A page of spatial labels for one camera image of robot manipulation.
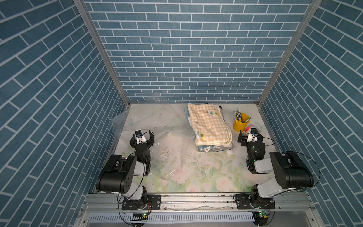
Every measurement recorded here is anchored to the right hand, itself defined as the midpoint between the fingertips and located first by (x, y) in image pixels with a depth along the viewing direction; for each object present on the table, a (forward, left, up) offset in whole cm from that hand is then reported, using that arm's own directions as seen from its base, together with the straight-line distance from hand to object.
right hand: (250, 131), depth 90 cm
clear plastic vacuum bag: (0, +51, -7) cm, 52 cm away
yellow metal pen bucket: (+8, +4, -5) cm, 10 cm away
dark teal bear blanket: (-15, +30, +1) cm, 33 cm away
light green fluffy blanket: (-11, +13, -9) cm, 19 cm away
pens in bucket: (+10, +7, +4) cm, 13 cm away
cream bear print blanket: (-12, +18, -2) cm, 21 cm away
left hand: (-7, +67, +1) cm, 67 cm away
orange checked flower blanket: (-1, +27, +4) cm, 27 cm away
